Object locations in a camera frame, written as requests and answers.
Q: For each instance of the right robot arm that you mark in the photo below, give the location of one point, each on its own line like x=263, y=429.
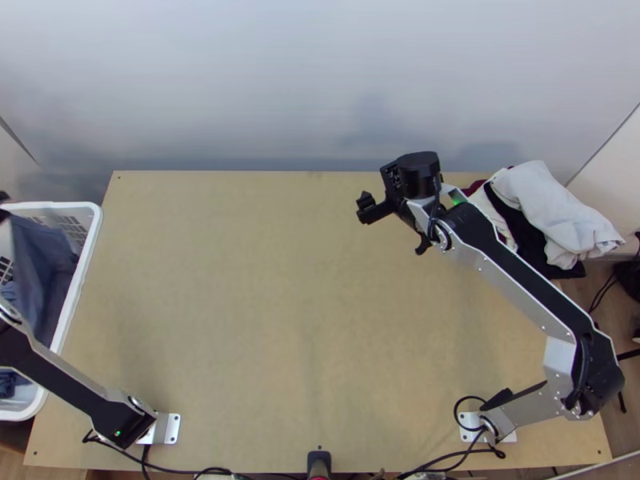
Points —
x=500, y=260

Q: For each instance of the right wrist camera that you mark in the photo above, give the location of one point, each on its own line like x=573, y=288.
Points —
x=392, y=179

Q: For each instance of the blue garment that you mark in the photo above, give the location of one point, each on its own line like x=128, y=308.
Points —
x=7, y=386

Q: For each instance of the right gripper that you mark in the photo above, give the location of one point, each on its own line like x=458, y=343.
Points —
x=400, y=210

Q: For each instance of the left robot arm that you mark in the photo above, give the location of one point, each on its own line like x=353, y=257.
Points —
x=75, y=385

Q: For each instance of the white laundry basket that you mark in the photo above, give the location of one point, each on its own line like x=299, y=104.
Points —
x=82, y=250

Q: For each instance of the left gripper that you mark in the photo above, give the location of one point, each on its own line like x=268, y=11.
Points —
x=4, y=212

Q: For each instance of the heap of clothes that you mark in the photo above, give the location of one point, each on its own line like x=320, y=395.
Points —
x=555, y=215

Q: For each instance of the blue t-shirt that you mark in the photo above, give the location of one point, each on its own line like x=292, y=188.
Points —
x=40, y=280

